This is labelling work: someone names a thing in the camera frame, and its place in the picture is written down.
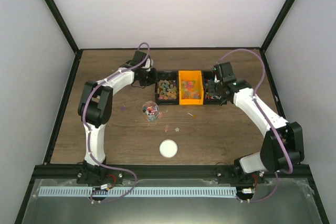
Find black bin with lollipops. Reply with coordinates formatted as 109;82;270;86
202;70;227;105

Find black bin with popsicle candies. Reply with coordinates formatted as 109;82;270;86
155;71;180;105

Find yellow bin with star candies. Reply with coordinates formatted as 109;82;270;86
178;70;205;105

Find clear plastic cup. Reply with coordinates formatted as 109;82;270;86
141;101;160;122

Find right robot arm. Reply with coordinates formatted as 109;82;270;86
208;62;305;184

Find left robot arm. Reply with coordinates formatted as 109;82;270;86
78;50;157;184

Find white round lid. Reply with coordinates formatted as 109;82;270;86
159;140;178;158

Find black frame base bar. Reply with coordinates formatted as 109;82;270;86
33;163;310;185

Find light blue slotted rail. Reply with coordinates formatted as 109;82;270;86
38;186;237;198

